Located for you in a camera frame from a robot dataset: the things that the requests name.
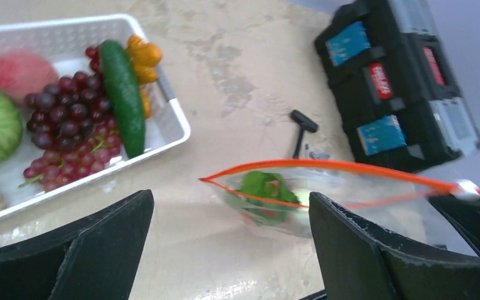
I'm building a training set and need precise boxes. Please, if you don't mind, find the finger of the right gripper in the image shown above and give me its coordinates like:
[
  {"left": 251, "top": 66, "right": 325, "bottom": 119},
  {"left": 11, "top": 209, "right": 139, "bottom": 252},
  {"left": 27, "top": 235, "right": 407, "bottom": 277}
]
[{"left": 428, "top": 196, "right": 480, "bottom": 257}]

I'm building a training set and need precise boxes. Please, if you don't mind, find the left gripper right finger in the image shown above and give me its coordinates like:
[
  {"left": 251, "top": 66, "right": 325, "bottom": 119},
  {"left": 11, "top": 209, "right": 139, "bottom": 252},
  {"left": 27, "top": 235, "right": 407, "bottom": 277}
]
[{"left": 309, "top": 192, "right": 480, "bottom": 299}]

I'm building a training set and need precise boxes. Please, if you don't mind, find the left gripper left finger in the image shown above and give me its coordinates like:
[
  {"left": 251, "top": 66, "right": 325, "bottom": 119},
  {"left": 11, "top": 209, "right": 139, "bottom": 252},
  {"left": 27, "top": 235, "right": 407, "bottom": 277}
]
[{"left": 0, "top": 190, "right": 154, "bottom": 299}]

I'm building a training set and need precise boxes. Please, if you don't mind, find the clear zip bag orange zipper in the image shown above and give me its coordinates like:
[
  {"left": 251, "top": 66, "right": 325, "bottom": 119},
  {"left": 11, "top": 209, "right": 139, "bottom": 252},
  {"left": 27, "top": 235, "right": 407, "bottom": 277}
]
[{"left": 202, "top": 159, "right": 480, "bottom": 249}]

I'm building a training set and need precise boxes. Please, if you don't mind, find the green cucumber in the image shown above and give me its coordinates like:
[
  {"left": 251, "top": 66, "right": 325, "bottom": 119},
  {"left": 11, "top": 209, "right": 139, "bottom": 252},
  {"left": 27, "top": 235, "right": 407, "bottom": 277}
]
[{"left": 99, "top": 39, "right": 146, "bottom": 159}]

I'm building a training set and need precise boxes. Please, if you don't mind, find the red grape bunch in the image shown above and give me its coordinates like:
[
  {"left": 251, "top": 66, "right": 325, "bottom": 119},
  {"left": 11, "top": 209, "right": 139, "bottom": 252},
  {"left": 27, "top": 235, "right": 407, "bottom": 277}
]
[{"left": 20, "top": 47, "right": 123, "bottom": 192}]

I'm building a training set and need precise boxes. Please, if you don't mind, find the black rubber mallet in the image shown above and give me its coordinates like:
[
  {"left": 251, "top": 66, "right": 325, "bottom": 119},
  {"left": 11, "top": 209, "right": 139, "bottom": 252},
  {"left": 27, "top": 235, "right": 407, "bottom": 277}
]
[{"left": 289, "top": 109, "right": 318, "bottom": 159}]

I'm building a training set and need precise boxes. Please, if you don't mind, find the black toolbox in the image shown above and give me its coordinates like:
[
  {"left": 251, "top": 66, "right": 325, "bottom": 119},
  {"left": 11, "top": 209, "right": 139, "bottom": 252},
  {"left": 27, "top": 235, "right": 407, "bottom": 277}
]
[{"left": 314, "top": 0, "right": 480, "bottom": 173}]

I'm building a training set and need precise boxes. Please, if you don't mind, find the pink peach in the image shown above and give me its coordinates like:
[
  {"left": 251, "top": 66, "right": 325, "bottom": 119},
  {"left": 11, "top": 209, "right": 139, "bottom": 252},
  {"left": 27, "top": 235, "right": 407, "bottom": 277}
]
[{"left": 0, "top": 51, "right": 59, "bottom": 107}]

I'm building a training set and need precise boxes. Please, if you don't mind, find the white perforated plastic basket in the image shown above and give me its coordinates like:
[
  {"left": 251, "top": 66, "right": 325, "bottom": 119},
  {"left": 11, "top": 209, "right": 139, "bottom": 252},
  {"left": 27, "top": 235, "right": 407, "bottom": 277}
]
[{"left": 0, "top": 14, "right": 190, "bottom": 219}]

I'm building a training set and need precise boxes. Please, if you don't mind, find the adjustable wrench red handle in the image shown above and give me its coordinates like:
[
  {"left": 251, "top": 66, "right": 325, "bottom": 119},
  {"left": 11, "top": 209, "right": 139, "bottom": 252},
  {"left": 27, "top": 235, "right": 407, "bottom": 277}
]
[{"left": 304, "top": 144, "right": 331, "bottom": 160}]

